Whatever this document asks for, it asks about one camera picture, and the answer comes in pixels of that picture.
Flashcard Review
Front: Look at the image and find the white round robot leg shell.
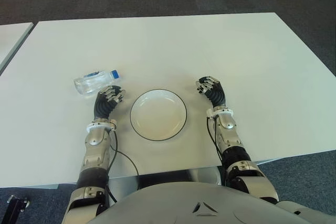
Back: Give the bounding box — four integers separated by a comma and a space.
195, 166, 223, 186

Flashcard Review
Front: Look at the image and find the white plate with black rim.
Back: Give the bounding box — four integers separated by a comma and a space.
130, 89, 188, 141

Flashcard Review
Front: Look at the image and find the black metal stand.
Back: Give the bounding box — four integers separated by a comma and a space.
6, 195, 29, 214

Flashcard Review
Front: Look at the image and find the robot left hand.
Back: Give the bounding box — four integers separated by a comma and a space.
93, 84, 127, 120

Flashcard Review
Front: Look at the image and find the neighbouring white table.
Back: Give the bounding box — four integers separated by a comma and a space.
0, 22, 34, 75

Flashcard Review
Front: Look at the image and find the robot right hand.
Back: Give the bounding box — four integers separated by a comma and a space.
195, 76, 228, 109

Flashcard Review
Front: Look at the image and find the grey robot torso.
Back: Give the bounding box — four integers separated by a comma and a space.
86, 175, 336, 224

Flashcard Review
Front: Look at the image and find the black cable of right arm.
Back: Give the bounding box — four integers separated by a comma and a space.
206, 115, 229, 187

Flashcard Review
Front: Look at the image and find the clear bottle with blue cap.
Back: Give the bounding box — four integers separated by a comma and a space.
73, 69, 122, 96

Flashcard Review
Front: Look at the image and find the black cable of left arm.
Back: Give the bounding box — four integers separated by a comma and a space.
106, 126, 140, 205

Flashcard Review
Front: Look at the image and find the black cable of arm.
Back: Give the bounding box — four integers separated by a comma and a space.
206, 115, 229, 187
106, 126, 140, 205

